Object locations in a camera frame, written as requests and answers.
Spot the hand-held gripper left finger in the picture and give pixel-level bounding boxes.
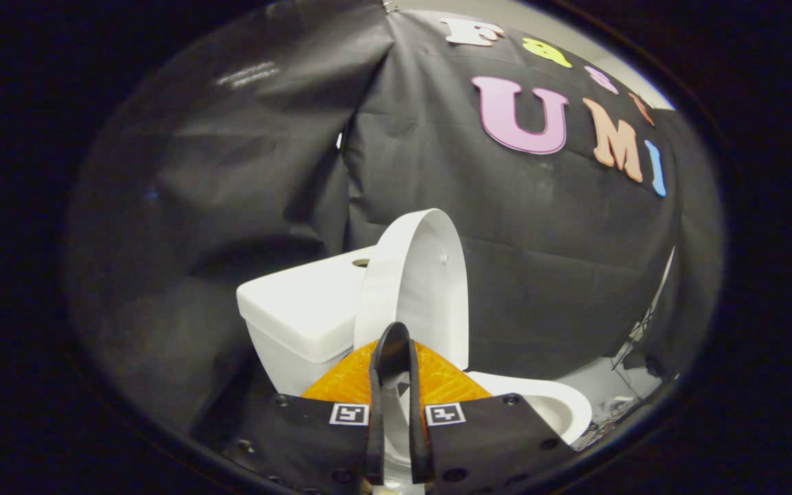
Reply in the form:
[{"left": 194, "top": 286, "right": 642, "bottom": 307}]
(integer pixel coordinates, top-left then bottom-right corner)
[{"left": 221, "top": 322, "right": 411, "bottom": 495}]

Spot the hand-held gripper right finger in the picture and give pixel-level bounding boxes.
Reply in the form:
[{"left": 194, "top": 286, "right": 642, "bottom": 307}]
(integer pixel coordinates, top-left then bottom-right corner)
[{"left": 406, "top": 340, "right": 577, "bottom": 495}]

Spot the white toilet lid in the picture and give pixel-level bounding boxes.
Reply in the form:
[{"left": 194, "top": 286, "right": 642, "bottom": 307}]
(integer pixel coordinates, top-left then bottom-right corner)
[{"left": 354, "top": 208, "right": 471, "bottom": 373}]

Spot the white toilet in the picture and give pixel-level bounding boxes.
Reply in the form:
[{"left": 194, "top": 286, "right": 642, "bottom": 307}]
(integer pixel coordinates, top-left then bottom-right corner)
[{"left": 236, "top": 245, "right": 593, "bottom": 482}]

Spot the white toilet seat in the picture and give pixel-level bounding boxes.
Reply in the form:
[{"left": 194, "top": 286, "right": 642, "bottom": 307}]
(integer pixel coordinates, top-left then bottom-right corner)
[{"left": 467, "top": 371, "right": 593, "bottom": 447}]

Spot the black backdrop cloth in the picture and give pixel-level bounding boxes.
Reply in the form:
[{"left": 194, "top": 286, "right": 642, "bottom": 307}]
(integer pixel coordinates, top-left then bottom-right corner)
[{"left": 66, "top": 0, "right": 724, "bottom": 448}]

